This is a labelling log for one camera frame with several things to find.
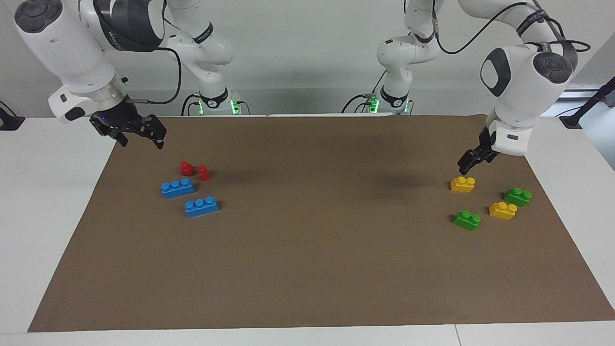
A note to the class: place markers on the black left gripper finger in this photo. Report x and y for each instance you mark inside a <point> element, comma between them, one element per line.
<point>467,162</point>
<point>487,158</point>

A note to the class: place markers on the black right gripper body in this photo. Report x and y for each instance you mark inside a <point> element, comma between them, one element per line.
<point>117,117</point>

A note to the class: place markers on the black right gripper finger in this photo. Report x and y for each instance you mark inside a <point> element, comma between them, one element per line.
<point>117,136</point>
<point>156,127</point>

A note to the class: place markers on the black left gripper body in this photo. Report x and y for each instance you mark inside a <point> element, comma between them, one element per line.
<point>486,144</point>

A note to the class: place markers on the green two-stud block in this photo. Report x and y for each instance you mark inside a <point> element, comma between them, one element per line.
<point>517,197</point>
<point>467,220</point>

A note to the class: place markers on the blue three-stud block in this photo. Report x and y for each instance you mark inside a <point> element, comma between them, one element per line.
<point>178,189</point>
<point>202,207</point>

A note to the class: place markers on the yellow two-stud block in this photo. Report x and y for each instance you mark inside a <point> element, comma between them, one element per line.
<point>502,211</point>
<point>462,184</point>

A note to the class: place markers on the red one-stud block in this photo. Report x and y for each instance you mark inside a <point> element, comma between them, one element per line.
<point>204,173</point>
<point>186,168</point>

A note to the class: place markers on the black table clamp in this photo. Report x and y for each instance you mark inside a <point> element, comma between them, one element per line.
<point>9,121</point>

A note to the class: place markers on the black stand with foot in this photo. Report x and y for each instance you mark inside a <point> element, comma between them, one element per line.
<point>588,103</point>

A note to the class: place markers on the brown paper mat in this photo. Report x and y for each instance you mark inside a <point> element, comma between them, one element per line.
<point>307,269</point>

